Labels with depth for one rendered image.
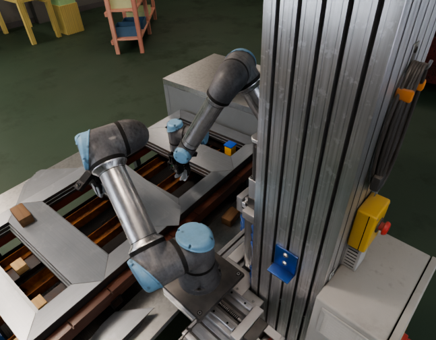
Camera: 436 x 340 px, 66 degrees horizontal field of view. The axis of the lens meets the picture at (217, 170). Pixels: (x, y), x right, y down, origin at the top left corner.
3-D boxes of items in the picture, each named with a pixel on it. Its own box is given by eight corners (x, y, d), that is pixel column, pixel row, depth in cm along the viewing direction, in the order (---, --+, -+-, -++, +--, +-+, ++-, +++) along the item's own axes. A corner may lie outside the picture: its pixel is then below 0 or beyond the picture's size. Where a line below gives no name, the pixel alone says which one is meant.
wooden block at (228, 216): (230, 227, 181) (230, 221, 178) (221, 222, 184) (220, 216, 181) (240, 216, 187) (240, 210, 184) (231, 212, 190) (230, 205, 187)
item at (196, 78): (163, 83, 249) (162, 78, 246) (214, 58, 284) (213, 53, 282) (329, 140, 183) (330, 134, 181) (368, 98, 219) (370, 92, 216)
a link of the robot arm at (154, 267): (192, 272, 98) (116, 114, 107) (145, 299, 92) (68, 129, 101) (184, 273, 109) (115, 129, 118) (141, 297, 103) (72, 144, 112)
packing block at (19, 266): (13, 269, 154) (9, 264, 152) (23, 262, 157) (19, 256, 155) (19, 276, 151) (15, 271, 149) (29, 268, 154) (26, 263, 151)
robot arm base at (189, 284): (230, 274, 118) (230, 256, 111) (199, 304, 109) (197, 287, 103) (199, 250, 126) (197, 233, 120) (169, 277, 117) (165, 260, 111)
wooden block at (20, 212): (13, 216, 168) (9, 208, 165) (25, 209, 171) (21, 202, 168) (23, 228, 161) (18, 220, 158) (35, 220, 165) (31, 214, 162)
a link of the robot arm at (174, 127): (180, 127, 149) (162, 125, 151) (182, 147, 156) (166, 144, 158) (187, 118, 155) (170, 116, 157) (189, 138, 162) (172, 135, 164)
